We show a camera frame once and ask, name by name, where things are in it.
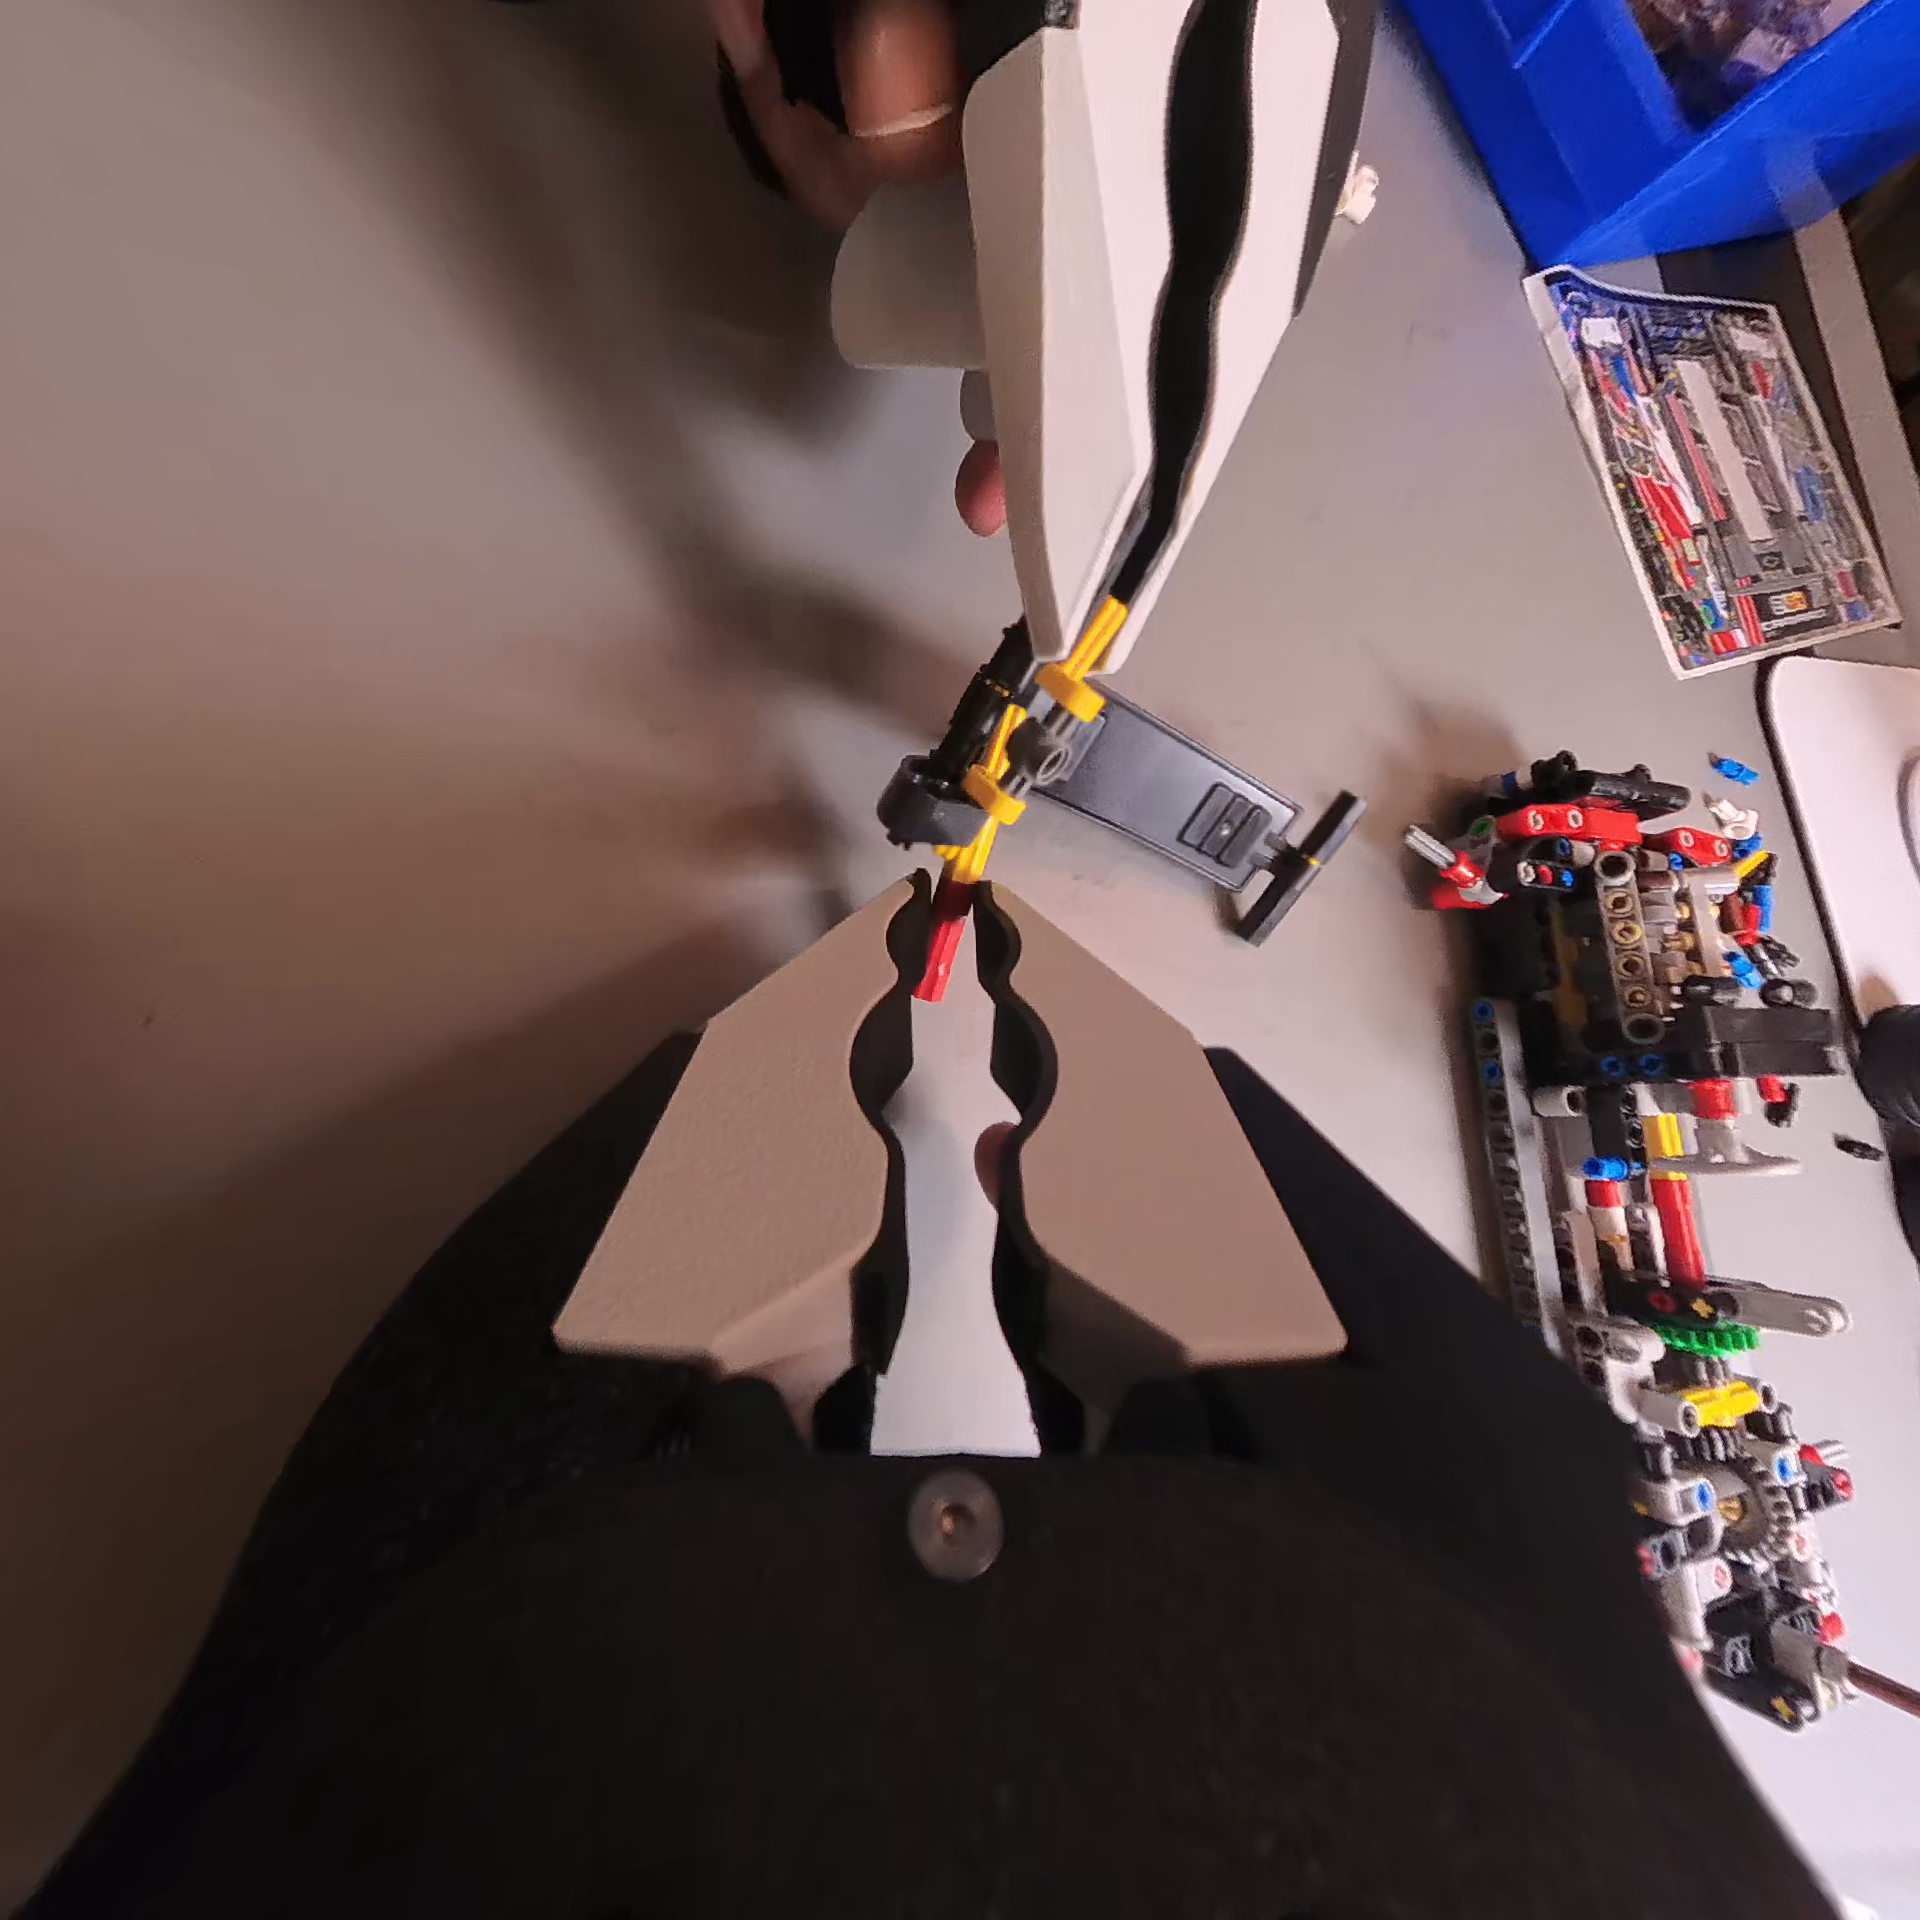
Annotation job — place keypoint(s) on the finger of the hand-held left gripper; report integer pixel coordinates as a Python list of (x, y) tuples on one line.
[(1067, 300), (1277, 181)]

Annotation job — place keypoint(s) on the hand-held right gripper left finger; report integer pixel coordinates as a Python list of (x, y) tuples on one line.
[(722, 1185)]

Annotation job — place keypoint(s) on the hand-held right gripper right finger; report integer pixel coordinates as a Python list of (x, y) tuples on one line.
[(1172, 1201)]

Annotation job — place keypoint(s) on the red lego axle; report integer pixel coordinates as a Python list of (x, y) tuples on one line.
[(946, 938)]

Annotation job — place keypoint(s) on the dark lego panel assembly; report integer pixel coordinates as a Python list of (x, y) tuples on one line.
[(1142, 763)]

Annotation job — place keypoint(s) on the white lego connector pieces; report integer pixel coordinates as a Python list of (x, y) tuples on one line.
[(1358, 187)]

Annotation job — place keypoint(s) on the lego car chassis build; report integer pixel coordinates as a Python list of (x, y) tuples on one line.
[(1635, 960)]

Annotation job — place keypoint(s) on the small white lego piece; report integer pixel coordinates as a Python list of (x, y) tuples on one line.
[(1731, 816)]

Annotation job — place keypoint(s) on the person's left hand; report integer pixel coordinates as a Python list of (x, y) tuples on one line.
[(893, 76)]

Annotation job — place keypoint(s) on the blue plastic bin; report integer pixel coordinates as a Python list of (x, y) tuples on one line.
[(1546, 118)]

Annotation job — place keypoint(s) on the clear plastic bag of parts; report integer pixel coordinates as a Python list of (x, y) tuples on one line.
[(1710, 53)]

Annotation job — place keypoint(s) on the black rounded object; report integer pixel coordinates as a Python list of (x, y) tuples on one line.
[(1898, 1109)]

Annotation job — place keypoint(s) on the white round plate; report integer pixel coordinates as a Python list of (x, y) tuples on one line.
[(1838, 809)]

